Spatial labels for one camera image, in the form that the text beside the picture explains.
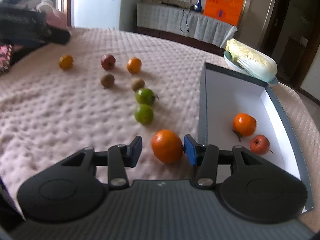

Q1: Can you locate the black hanging cable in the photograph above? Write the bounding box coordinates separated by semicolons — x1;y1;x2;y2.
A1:
179;7;190;33

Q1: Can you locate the cabinet with white cloth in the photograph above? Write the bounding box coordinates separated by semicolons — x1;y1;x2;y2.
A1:
137;3;238;56

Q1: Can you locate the yellow orange citrus fruit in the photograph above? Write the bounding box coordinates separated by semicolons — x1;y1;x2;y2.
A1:
59;55;74;71

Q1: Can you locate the green lime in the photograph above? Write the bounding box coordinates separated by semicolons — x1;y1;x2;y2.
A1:
134;104;153;125
135;88;158;106

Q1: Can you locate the orange paper bag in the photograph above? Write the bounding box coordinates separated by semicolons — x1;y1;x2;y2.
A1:
203;0;244;27

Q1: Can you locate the white shallow cardboard box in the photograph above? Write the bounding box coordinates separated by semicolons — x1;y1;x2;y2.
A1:
197;62;315;212

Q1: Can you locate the large orange tangerine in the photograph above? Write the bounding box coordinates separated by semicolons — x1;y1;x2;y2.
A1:
151;129;183;164

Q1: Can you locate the pink quilted table cover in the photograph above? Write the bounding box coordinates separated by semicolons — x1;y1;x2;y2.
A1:
1;29;319;239

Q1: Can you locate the small orange citrus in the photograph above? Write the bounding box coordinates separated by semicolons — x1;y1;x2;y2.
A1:
126;57;142;74

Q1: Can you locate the orange tangerine with stem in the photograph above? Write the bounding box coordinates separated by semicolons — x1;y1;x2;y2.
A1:
232;113;257;142

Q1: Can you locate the white chest freezer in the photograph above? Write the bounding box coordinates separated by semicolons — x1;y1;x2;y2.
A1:
71;0;140;32

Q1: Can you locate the dark red apple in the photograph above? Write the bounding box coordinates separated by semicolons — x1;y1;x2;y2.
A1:
101;54;116;71

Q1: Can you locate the small red apple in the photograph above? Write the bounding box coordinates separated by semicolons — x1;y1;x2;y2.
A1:
249;134;273;155

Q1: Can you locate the brown kiwi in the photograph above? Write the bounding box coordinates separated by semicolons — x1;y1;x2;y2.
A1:
131;78;145;92
100;74;115;88

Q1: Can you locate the light blue plate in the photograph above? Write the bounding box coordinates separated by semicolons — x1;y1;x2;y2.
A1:
223;50;279;85

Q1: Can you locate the napa cabbage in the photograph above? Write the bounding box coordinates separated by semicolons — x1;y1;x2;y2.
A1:
226;38;278;83

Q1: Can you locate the blue glass bottle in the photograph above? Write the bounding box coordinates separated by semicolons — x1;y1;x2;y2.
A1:
194;0;202;12

